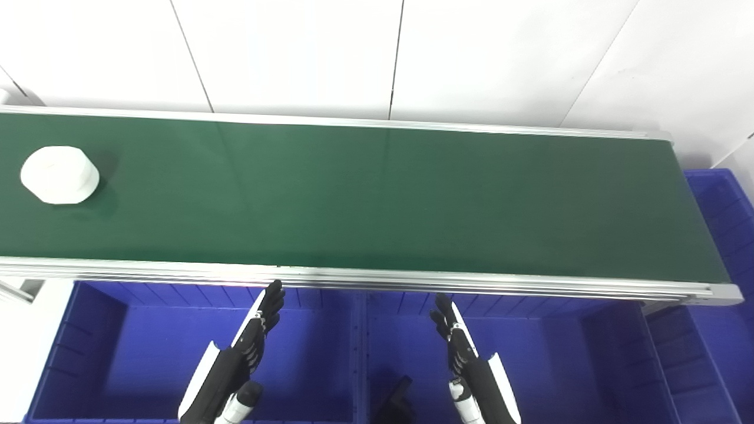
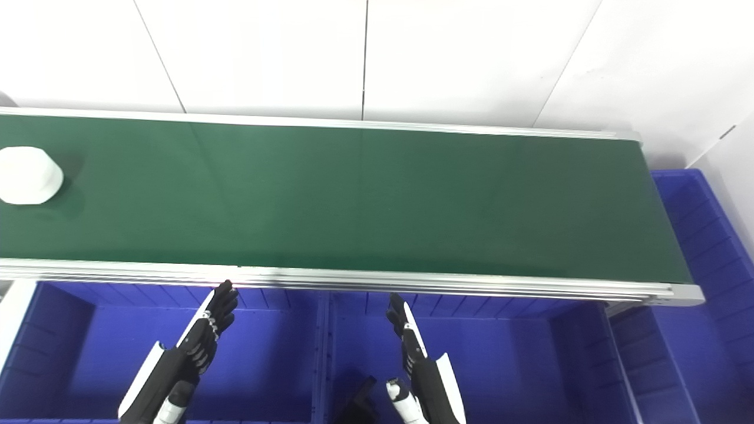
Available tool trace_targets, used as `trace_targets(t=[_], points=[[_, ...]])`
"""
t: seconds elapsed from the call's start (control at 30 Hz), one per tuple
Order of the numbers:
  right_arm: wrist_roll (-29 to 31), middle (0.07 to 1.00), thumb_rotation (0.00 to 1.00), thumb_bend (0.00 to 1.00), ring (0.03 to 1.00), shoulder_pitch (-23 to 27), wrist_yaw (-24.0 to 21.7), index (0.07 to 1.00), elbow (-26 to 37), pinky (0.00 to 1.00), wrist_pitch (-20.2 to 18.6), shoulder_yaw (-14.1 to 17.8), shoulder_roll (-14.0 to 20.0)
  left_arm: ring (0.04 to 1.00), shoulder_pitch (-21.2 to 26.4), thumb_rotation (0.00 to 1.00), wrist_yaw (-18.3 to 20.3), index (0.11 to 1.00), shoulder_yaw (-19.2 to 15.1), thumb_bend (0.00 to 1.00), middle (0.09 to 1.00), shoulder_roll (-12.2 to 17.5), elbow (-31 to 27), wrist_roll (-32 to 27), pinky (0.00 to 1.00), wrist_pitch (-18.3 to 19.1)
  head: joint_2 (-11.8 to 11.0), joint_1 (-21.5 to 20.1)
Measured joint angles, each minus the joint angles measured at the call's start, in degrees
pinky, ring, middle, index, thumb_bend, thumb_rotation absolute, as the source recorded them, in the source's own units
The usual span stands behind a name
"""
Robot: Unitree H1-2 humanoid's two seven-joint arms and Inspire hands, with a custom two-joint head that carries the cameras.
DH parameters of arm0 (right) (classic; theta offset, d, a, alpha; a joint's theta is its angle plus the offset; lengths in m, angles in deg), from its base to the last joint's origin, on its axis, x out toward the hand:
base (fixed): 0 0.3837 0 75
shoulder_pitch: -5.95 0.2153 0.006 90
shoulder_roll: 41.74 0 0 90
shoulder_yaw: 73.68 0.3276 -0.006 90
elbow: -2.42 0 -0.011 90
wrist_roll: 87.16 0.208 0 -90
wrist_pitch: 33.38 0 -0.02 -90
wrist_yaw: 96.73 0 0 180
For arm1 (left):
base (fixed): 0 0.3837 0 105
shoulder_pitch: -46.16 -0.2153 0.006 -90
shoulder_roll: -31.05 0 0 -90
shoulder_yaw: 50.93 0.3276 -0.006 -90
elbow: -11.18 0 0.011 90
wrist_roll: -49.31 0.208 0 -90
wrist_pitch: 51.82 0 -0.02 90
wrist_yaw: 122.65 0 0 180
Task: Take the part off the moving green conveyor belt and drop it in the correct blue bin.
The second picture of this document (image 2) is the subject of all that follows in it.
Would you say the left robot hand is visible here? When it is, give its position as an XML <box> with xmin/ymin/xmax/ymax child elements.
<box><xmin>118</xmin><ymin>281</ymin><xmax>239</xmax><ymax>424</ymax></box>

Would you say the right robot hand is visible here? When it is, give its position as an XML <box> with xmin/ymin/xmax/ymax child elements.
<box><xmin>386</xmin><ymin>293</ymin><xmax>467</xmax><ymax>424</ymax></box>

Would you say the white plastic part with hole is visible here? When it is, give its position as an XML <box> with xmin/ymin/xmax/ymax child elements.
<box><xmin>0</xmin><ymin>146</ymin><xmax>64</xmax><ymax>206</ymax></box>

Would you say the black plastic part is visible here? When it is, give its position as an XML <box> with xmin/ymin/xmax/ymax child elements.
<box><xmin>336</xmin><ymin>376</ymin><xmax>381</xmax><ymax>424</ymax></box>

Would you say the blue plastic bin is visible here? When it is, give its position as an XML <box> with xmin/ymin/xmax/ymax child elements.
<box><xmin>0</xmin><ymin>281</ymin><xmax>328</xmax><ymax>424</ymax></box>
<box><xmin>321</xmin><ymin>291</ymin><xmax>643</xmax><ymax>424</ymax></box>
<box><xmin>610</xmin><ymin>169</ymin><xmax>754</xmax><ymax>424</ymax></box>

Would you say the green conveyor belt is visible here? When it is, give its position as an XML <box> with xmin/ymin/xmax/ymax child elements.
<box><xmin>0</xmin><ymin>115</ymin><xmax>693</xmax><ymax>284</ymax></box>
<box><xmin>0</xmin><ymin>107</ymin><xmax>706</xmax><ymax>307</ymax></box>

